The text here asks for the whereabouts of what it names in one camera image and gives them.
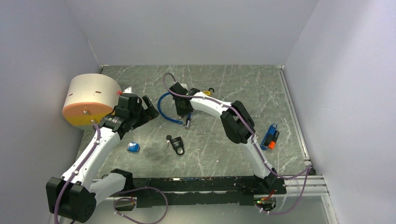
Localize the blue cable lock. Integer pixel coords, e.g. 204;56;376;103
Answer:
157;92;192;128

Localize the yellow black padlock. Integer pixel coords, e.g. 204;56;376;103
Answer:
203;88;215;97

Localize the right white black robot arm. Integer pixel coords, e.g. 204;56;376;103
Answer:
167;82;284;194

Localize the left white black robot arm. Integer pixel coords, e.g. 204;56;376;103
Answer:
46;93;159;224

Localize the black padlock key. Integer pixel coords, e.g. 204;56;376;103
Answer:
166;135;172;147

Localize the blue white round object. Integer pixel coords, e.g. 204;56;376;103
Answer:
127;142;140;154

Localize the beige yellow cylinder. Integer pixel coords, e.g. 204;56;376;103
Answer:
62;73;121;130

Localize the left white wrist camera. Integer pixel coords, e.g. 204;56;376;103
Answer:
116;86;133;96

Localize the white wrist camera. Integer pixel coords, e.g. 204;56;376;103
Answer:
116;86;133;96
180;83;188;91

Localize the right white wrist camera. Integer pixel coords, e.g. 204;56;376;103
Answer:
180;83;188;91

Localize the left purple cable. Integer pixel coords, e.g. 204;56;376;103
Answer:
53;123;169;224

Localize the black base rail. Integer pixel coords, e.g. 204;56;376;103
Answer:
111;169;287;208

